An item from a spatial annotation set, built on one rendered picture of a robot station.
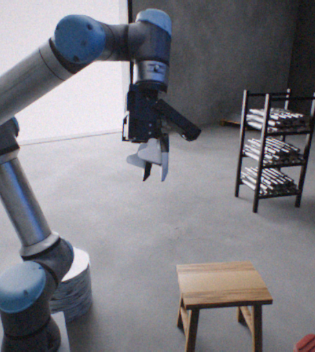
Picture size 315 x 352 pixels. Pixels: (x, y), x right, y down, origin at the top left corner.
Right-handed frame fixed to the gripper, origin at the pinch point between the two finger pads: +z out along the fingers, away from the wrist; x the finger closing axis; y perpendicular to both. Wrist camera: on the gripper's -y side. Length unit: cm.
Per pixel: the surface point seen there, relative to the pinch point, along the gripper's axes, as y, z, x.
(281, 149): -142, -33, -141
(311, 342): -21.1, 24.3, 21.6
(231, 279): -50, 38, -52
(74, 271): 12, 43, -89
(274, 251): -116, 40, -111
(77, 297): 10, 56, -90
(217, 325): -55, 65, -71
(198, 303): -32, 44, -44
